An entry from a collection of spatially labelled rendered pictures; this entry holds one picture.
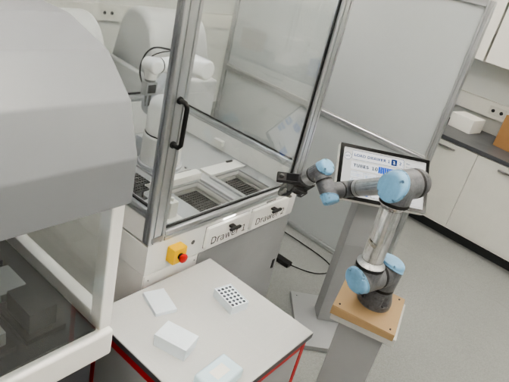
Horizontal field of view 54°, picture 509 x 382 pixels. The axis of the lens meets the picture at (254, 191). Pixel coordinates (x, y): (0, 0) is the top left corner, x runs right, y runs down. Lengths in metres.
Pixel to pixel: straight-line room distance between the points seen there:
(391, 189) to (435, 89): 1.68
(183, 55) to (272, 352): 1.09
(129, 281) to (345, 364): 1.02
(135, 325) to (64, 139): 0.89
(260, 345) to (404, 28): 2.36
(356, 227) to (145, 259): 1.38
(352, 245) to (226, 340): 1.32
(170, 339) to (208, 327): 0.20
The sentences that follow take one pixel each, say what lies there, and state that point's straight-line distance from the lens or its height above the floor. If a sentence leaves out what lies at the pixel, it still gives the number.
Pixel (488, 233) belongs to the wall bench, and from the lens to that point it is 4.88.
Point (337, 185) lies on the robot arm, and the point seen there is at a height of 1.21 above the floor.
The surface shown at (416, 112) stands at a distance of 3.52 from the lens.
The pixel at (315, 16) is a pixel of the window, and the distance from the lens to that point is 2.25.
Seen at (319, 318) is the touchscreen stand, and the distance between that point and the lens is 3.31.
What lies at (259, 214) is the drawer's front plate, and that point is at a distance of 2.44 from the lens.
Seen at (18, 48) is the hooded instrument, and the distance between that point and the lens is 1.27.
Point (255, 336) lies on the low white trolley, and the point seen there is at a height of 0.76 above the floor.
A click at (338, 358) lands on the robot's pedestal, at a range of 2.39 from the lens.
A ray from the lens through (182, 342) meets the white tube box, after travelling 1.80.
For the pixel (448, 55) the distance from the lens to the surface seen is 3.44.
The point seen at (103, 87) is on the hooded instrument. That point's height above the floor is 1.67.
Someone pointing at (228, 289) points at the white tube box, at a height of 0.79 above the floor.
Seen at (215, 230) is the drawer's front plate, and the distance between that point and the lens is 2.21.
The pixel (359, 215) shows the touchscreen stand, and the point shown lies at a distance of 2.91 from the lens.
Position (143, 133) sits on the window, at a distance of 1.87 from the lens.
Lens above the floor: 2.06
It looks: 26 degrees down
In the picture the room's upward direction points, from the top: 14 degrees clockwise
